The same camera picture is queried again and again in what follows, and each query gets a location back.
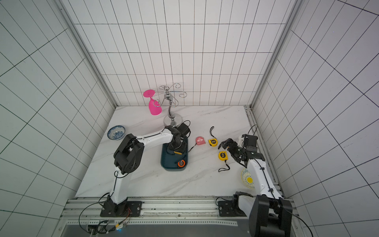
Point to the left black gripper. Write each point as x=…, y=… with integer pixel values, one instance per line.
x=181, y=149

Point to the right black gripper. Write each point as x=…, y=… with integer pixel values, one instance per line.
x=235, y=148

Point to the pink tape measure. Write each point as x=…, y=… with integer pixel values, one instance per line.
x=198, y=142

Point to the teal plastic storage box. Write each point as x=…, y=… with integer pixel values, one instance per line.
x=169, y=160

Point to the orange black tape measure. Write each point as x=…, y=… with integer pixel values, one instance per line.
x=181, y=164

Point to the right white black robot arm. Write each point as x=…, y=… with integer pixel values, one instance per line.
x=269, y=214

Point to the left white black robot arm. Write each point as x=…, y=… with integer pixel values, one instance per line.
x=128, y=156

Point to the chrome glass holder stand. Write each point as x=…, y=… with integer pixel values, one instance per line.
x=172, y=118

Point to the yellow patterned plate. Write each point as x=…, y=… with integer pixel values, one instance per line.
x=247, y=179

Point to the pink plastic wine glass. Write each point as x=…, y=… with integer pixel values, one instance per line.
x=154, y=106

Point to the blue white ceramic bowl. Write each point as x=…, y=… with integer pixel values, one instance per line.
x=116, y=132

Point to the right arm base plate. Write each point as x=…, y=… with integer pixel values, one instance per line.
x=228, y=209

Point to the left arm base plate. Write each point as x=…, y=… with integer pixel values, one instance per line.
x=124, y=209

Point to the aluminium mounting rail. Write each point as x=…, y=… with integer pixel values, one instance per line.
x=85, y=212

